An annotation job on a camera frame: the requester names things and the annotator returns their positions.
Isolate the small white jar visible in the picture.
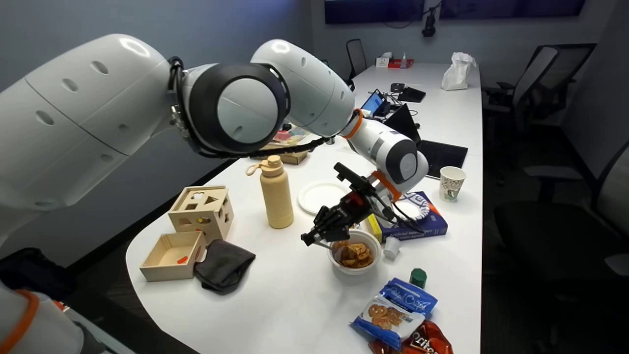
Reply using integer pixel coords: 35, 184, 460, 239
381, 235, 403, 261

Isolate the white bowl with food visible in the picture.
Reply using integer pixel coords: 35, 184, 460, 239
326, 227, 385, 277

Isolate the metal spoon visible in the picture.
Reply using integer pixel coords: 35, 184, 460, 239
312, 237, 349, 259

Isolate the wooden shape sorter box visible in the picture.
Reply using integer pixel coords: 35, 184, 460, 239
167, 184, 235, 243

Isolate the orange chip bag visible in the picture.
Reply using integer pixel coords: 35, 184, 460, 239
367, 318, 456, 354

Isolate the black case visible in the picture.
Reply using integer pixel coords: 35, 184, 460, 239
399, 86, 428, 103

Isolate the small green capped jar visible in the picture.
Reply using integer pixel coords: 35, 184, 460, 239
408, 265, 428, 288

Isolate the white plastic bag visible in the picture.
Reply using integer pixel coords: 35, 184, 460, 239
440, 50, 479, 92

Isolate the grey mesh office chair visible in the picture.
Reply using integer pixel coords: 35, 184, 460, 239
493, 139, 629, 282
344, 37, 369, 78
481, 43, 597, 133

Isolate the blue patterned white bowl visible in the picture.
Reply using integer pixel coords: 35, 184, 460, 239
391, 190, 432, 223

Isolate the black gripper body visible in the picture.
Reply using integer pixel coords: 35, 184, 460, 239
324, 188, 381, 231

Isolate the blue cookie bag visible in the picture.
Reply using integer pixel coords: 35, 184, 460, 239
349, 277, 440, 351

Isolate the beige water bottle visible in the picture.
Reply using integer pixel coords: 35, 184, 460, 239
245, 153, 296, 231

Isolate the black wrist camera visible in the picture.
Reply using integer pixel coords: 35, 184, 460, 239
332, 161, 369, 196

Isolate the black wall webcam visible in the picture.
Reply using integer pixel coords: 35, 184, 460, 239
420, 0, 444, 39

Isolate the tablet with blue screen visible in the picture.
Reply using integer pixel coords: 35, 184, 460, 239
361, 90, 389, 117

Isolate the wall display screen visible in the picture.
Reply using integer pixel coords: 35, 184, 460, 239
324, 0, 426, 25
438, 0, 587, 19

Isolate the open wooden tray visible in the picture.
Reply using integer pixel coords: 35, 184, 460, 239
137, 227, 208, 282

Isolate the open black laptop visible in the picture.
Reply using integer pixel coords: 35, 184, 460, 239
385, 103, 469, 178

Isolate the clear glass cup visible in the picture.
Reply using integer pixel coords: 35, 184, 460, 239
438, 164, 467, 202

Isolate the dark grey cloth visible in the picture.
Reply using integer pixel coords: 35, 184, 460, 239
192, 237, 257, 294

